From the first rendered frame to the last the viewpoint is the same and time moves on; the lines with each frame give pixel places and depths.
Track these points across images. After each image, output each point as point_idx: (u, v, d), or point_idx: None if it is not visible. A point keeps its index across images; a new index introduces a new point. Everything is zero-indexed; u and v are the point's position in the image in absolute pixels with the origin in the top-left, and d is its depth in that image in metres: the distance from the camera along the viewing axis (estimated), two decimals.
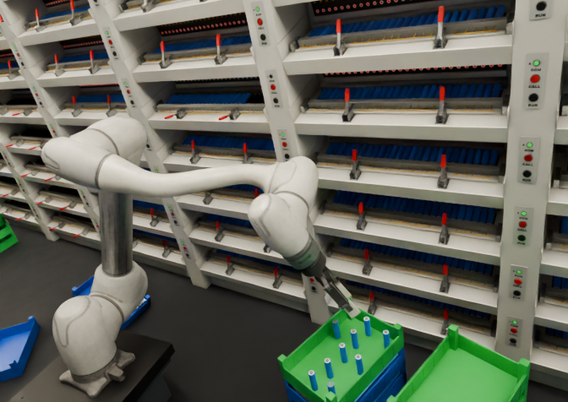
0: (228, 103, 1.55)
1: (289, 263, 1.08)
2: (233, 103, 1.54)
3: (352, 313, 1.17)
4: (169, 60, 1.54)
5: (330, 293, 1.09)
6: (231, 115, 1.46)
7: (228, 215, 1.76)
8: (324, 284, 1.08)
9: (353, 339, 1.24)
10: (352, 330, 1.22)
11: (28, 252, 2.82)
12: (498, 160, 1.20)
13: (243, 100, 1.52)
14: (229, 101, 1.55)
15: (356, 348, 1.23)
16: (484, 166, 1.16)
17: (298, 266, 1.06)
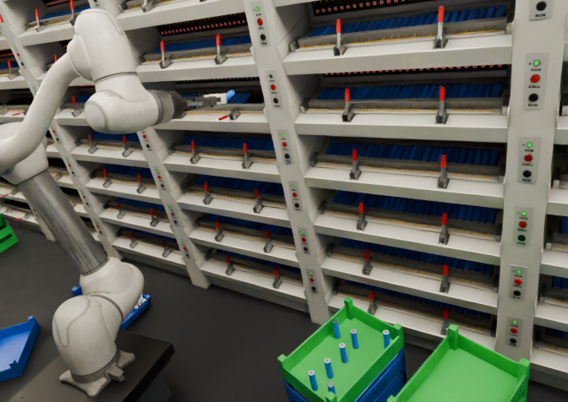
0: (228, 103, 1.55)
1: None
2: (233, 103, 1.54)
3: None
4: (169, 60, 1.54)
5: None
6: (231, 115, 1.46)
7: (228, 215, 1.76)
8: None
9: (353, 339, 1.24)
10: (352, 330, 1.22)
11: (28, 252, 2.82)
12: (498, 160, 1.20)
13: (243, 100, 1.52)
14: (229, 101, 1.55)
15: (356, 348, 1.23)
16: (484, 166, 1.16)
17: None
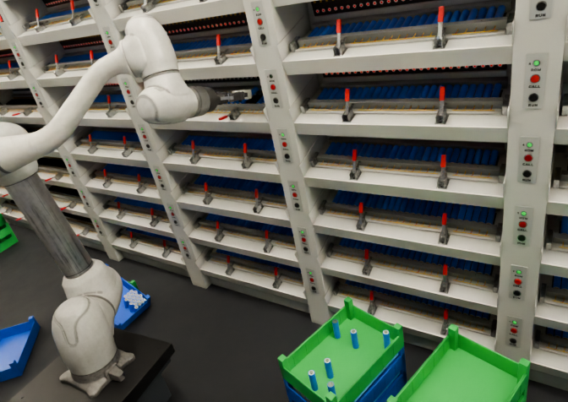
0: (228, 103, 1.55)
1: None
2: (233, 103, 1.54)
3: None
4: None
5: None
6: (231, 115, 1.46)
7: (228, 215, 1.76)
8: None
9: (353, 339, 1.24)
10: (352, 330, 1.22)
11: (28, 252, 2.82)
12: (498, 160, 1.20)
13: (243, 100, 1.52)
14: (229, 101, 1.55)
15: (356, 348, 1.23)
16: (484, 166, 1.16)
17: None
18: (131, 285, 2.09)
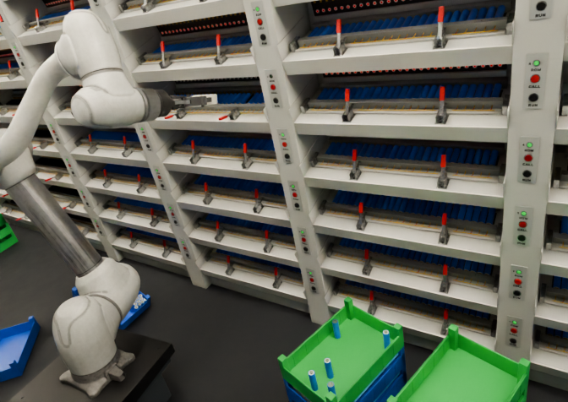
0: (228, 103, 1.55)
1: None
2: (233, 103, 1.54)
3: None
4: (169, 60, 1.54)
5: None
6: (231, 115, 1.46)
7: (228, 215, 1.76)
8: None
9: (255, 95, 1.52)
10: (248, 103, 1.50)
11: (28, 252, 2.82)
12: (498, 160, 1.20)
13: (243, 100, 1.52)
14: (229, 101, 1.55)
15: (256, 95, 1.54)
16: (484, 166, 1.16)
17: None
18: None
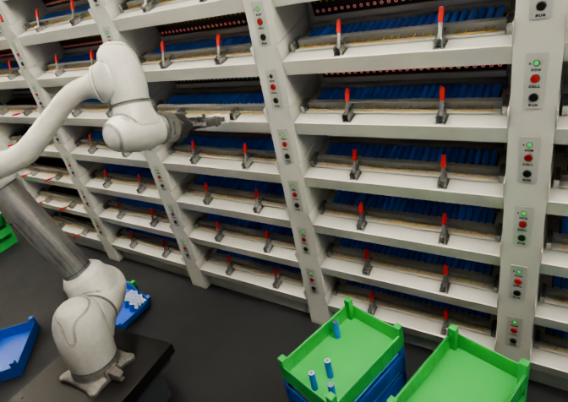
0: (228, 103, 1.55)
1: (170, 142, 1.24)
2: (233, 103, 1.54)
3: (226, 120, 1.42)
4: (169, 60, 1.54)
5: (208, 125, 1.30)
6: (231, 115, 1.46)
7: (228, 215, 1.76)
8: (200, 125, 1.28)
9: (255, 95, 1.52)
10: (248, 103, 1.50)
11: (28, 252, 2.82)
12: (498, 160, 1.20)
13: (243, 100, 1.52)
14: (229, 101, 1.55)
15: (256, 95, 1.54)
16: (484, 166, 1.16)
17: (177, 136, 1.22)
18: (131, 285, 2.09)
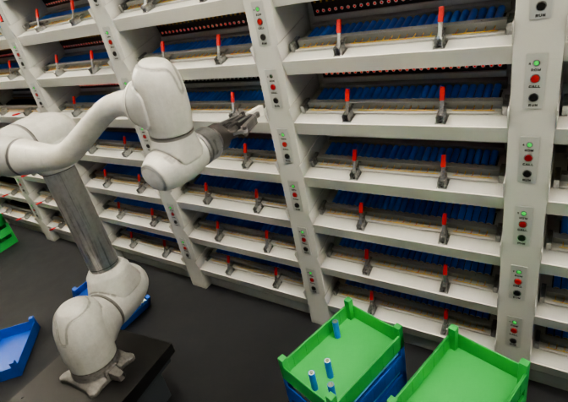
0: (231, 100, 1.56)
1: None
2: (236, 100, 1.55)
3: (261, 113, 1.26)
4: (169, 60, 1.54)
5: (248, 130, 1.15)
6: (233, 108, 1.47)
7: (228, 215, 1.76)
8: (243, 133, 1.12)
9: (258, 93, 1.53)
10: (251, 100, 1.51)
11: (28, 252, 2.82)
12: (498, 160, 1.20)
13: (245, 97, 1.53)
14: None
15: None
16: (484, 166, 1.16)
17: (219, 154, 1.08)
18: None
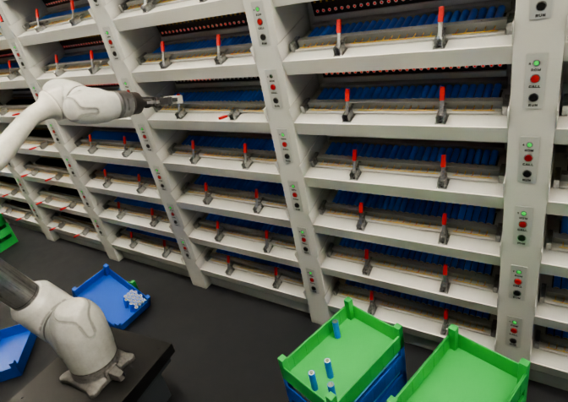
0: (231, 100, 1.56)
1: (125, 117, 1.41)
2: (236, 100, 1.55)
3: (179, 100, 1.60)
4: (169, 60, 1.54)
5: (161, 103, 1.48)
6: (231, 115, 1.46)
7: (228, 215, 1.76)
8: (154, 103, 1.45)
9: (258, 93, 1.53)
10: (251, 100, 1.51)
11: (28, 252, 2.82)
12: (498, 160, 1.20)
13: (245, 97, 1.53)
14: (232, 99, 1.56)
15: None
16: (484, 166, 1.16)
17: (131, 111, 1.40)
18: (131, 285, 2.09)
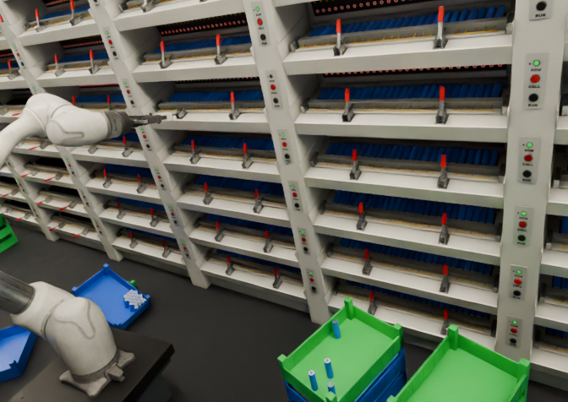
0: (231, 100, 1.56)
1: (112, 138, 1.38)
2: (236, 100, 1.55)
3: (169, 118, 1.57)
4: (169, 60, 1.54)
5: (149, 122, 1.45)
6: (233, 108, 1.47)
7: (228, 215, 1.76)
8: (142, 122, 1.42)
9: (258, 93, 1.53)
10: (251, 100, 1.51)
11: (28, 252, 2.82)
12: (498, 160, 1.20)
13: (245, 97, 1.53)
14: None
15: None
16: (484, 166, 1.16)
17: (117, 132, 1.37)
18: (131, 285, 2.09)
